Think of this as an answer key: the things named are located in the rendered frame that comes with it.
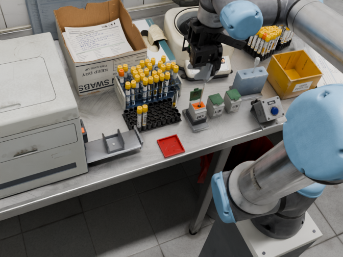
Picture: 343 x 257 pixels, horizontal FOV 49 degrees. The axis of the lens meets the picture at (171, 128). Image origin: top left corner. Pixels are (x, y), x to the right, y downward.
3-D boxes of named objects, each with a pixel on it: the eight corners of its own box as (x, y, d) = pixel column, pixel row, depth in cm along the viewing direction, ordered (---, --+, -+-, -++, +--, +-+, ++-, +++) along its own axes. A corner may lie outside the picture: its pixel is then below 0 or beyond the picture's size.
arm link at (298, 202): (319, 212, 93) (343, 184, 82) (270, 223, 90) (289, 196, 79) (297, 171, 100) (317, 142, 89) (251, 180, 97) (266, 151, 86)
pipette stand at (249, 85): (236, 102, 130) (243, 82, 122) (228, 87, 134) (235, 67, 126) (262, 97, 133) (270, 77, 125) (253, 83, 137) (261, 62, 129)
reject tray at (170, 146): (165, 158, 113) (165, 157, 113) (156, 141, 117) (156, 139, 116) (185, 152, 115) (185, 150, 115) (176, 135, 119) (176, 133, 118)
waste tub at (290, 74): (280, 101, 133) (290, 81, 125) (263, 75, 140) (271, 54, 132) (312, 94, 136) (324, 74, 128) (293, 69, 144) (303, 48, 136)
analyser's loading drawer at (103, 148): (74, 169, 106) (72, 159, 102) (69, 151, 109) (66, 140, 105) (143, 149, 112) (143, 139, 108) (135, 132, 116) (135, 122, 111)
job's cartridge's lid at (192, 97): (191, 90, 115) (190, 89, 115) (190, 101, 118) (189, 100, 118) (202, 87, 116) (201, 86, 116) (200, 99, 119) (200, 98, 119)
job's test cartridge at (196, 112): (193, 124, 120) (196, 112, 115) (187, 113, 123) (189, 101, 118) (204, 121, 122) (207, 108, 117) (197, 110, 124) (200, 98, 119)
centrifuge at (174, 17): (177, 83, 133) (181, 57, 123) (158, 30, 150) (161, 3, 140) (240, 76, 138) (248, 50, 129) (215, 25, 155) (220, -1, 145)
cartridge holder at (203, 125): (193, 132, 120) (195, 126, 117) (181, 112, 125) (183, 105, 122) (208, 128, 122) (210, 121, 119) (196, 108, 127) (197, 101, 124)
